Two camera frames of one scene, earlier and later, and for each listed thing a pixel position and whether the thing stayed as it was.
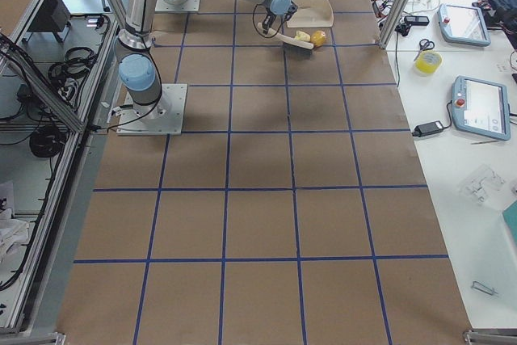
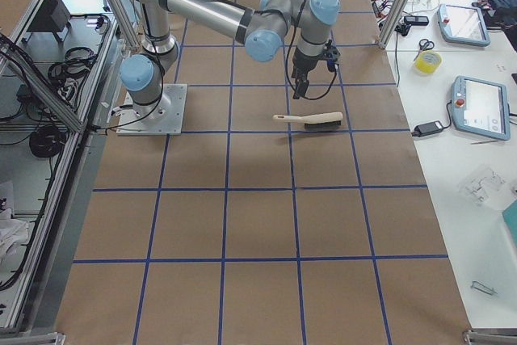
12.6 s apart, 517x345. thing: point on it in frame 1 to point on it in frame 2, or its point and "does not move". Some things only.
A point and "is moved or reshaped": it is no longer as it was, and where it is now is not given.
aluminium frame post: (401, 0) does not move
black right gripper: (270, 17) to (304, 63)
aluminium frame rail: (42, 84) does not move
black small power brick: (428, 128) does not move
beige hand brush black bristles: (275, 35) is moved or reshaped
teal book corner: (510, 215) does not move
